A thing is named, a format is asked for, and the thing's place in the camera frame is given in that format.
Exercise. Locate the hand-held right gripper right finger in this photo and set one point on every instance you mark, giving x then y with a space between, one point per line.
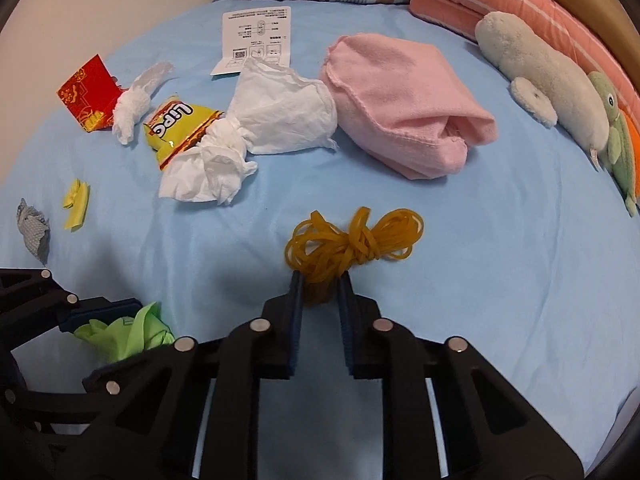
345 320

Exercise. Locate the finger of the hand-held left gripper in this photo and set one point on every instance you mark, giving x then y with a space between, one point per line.
113 386
100 311

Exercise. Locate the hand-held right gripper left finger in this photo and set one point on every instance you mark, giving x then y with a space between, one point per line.
296 320

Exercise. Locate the green cloth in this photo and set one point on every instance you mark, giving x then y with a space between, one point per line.
130 335

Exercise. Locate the bundle of tan rubber bands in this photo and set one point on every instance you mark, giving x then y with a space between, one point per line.
350 245

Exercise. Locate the yellow snack packet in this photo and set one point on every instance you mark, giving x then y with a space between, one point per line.
170 125

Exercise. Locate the small white twisted tissue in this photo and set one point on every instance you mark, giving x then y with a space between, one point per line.
131 105

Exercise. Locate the grey crumpled scrap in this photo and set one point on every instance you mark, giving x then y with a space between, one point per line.
32 230

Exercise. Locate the small yellow wrapper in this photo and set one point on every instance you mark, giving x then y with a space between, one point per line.
76 202

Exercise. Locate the light blue bed sheet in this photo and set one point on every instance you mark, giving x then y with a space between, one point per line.
500 260

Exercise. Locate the large white knotted tissue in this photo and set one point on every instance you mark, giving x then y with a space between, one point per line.
280 110

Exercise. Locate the red folded envelope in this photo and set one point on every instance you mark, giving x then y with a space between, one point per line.
85 95

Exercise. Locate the pink folded towel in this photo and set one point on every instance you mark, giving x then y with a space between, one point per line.
400 105

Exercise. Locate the white printed leaflet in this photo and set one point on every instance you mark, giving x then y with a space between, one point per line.
255 35

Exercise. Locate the white plush toy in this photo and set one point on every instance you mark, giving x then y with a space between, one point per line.
545 80

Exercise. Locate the green turtle plush toy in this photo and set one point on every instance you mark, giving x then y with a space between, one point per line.
617 145

